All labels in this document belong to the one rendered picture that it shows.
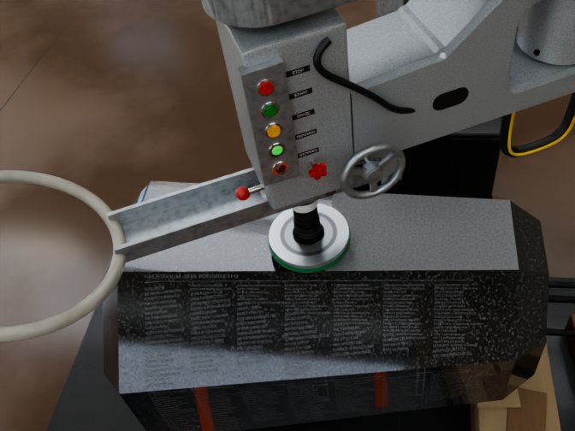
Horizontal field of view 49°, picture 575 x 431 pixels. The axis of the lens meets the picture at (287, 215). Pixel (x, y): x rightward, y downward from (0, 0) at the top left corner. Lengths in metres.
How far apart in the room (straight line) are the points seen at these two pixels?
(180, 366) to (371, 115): 0.88
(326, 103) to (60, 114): 2.78
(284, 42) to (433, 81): 0.36
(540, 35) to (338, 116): 0.51
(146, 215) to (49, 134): 2.28
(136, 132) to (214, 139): 0.45
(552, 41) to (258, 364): 1.06
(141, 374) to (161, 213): 0.51
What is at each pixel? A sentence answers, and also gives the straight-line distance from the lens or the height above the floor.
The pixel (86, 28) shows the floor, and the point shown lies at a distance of 4.55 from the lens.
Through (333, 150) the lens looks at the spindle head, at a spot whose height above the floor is 1.27.
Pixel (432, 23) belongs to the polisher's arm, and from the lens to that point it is 1.38.
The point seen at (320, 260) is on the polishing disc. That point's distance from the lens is 1.61.
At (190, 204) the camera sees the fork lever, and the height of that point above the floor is 1.09.
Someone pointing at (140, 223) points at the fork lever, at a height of 1.09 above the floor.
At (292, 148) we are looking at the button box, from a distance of 1.26.
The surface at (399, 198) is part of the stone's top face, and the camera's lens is 1.80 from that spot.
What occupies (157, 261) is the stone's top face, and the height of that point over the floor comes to 0.84.
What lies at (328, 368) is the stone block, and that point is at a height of 0.66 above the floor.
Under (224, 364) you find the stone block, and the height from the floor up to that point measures 0.66.
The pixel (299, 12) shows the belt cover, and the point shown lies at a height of 1.61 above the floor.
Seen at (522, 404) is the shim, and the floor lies 0.26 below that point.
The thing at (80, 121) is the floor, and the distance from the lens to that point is 3.77.
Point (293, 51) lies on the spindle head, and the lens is 1.15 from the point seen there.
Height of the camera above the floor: 2.18
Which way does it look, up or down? 49 degrees down
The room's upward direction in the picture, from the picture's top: 10 degrees counter-clockwise
